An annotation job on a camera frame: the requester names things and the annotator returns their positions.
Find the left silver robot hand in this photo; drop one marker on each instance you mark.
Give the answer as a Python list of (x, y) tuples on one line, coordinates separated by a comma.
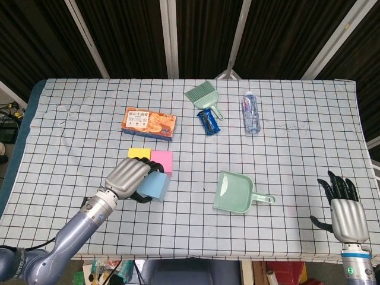
[(127, 175)]

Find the clear plastic water bottle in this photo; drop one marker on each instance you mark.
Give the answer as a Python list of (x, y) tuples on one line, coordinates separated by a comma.
[(252, 118)]

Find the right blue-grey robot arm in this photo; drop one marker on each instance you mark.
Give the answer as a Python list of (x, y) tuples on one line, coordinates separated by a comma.
[(356, 267)]

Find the pink foam cube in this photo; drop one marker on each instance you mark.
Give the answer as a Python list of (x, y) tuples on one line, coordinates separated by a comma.
[(164, 160)]

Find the white black-grid tablecloth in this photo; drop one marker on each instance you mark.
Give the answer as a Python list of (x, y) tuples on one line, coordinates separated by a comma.
[(178, 231)]

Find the orange snack box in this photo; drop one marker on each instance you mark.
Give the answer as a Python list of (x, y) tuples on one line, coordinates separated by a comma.
[(148, 123)]

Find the red box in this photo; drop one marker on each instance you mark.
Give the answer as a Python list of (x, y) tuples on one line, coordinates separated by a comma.
[(285, 271)]

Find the light blue foam cube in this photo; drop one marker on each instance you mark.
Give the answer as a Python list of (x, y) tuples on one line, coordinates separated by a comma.
[(154, 187)]

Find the yellow foam cube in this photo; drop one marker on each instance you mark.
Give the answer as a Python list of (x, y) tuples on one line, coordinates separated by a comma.
[(139, 153)]

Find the white double frame post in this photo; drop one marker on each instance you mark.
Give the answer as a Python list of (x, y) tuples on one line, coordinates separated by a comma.
[(169, 38)]

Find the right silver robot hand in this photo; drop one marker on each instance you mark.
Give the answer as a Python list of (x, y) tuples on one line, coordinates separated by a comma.
[(348, 216)]

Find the green packets pile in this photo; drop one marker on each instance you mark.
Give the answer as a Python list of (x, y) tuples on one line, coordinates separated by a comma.
[(101, 268)]

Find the green hand brush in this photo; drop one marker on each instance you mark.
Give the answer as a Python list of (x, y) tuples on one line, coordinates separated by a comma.
[(205, 99)]

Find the green plastic dustpan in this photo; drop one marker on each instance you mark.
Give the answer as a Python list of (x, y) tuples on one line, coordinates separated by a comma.
[(234, 193)]

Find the dark blue seat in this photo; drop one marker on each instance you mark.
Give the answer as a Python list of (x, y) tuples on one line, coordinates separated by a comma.
[(184, 273)]

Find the blue snack packet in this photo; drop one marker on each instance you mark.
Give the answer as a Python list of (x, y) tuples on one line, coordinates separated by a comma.
[(213, 127)]

